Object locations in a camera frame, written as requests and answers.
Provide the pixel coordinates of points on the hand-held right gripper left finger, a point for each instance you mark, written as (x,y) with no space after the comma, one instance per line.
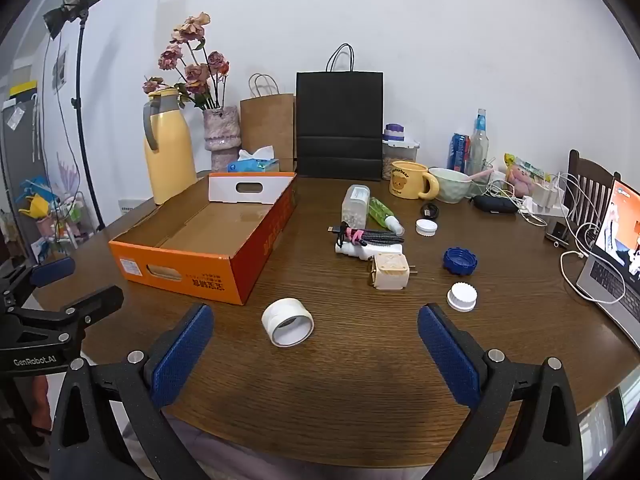
(182,350)

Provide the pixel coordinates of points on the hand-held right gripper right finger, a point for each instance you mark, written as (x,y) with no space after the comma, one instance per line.
(445,355)

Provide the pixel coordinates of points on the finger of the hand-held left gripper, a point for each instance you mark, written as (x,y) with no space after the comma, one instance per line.
(102,302)
(52,271)

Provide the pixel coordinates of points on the large white ribbed cap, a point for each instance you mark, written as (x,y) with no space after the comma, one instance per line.
(462,300)

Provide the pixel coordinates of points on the blue bottle cap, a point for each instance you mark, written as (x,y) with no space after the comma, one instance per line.
(460,260)

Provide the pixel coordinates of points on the white tape roll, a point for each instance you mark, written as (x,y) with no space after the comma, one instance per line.
(274,317)

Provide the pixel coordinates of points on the beige power adapter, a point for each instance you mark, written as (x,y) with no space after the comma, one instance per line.
(389,272)

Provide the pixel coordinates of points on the orange cardboard box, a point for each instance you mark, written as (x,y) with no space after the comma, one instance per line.
(200,240)

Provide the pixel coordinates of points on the small white ribbed cap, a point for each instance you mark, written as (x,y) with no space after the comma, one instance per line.
(426,227)

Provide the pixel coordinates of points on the green spray bottle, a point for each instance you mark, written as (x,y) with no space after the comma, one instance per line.
(380,210)

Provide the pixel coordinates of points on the clear cotton swab box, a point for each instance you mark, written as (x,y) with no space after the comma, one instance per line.
(355,205)

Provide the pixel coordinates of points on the cluttered storage rack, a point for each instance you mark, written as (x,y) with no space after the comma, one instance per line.
(55,215)

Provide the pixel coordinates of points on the yellow thermos jug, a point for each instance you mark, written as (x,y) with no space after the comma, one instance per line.
(170,160)

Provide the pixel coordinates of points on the dark zip pouch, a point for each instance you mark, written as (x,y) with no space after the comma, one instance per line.
(492,204)

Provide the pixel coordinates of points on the pale green bowl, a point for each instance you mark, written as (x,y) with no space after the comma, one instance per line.
(450,187)

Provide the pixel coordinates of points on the grey laptop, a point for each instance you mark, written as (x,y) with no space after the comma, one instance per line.
(605,280)

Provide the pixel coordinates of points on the yellow bear mug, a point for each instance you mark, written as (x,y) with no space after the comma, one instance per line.
(405,180)

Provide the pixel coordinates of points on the white charging dock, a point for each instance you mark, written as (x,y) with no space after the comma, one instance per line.
(545,205)

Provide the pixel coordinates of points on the pink stick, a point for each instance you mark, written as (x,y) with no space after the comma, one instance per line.
(482,175)

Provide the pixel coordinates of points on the pink soft toy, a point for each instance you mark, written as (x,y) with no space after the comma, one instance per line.
(520,182)

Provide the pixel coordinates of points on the blue tissue pack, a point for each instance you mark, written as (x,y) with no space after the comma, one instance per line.
(255,164)

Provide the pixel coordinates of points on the clear food container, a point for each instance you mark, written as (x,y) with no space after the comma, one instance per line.
(400,157)

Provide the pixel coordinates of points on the blue soda can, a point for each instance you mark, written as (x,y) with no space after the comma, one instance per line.
(457,152)

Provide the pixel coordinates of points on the colourful snack packet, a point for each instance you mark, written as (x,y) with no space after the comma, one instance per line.
(522,165)

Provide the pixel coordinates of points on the clear plastic bottle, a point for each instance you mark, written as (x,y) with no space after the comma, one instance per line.
(478,150)

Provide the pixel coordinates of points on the pink vase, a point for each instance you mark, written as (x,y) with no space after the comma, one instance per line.
(222,130)

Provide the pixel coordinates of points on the purple white round jar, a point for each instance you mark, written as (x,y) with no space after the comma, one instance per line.
(394,131)

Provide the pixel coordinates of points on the brown paper bag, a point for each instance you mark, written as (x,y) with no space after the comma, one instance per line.
(267,130)

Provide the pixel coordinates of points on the dark wooden chair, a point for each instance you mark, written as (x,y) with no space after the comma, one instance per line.
(585,165)

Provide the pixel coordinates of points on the dried pink flowers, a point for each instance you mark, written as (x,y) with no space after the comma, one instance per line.
(197,74)

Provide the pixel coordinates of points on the black paper bag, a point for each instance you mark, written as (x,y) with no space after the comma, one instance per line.
(340,125)

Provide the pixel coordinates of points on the studio light on stand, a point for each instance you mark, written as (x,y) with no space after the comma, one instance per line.
(75,5)

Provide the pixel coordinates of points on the white wall socket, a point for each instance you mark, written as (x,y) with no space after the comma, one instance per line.
(131,206)

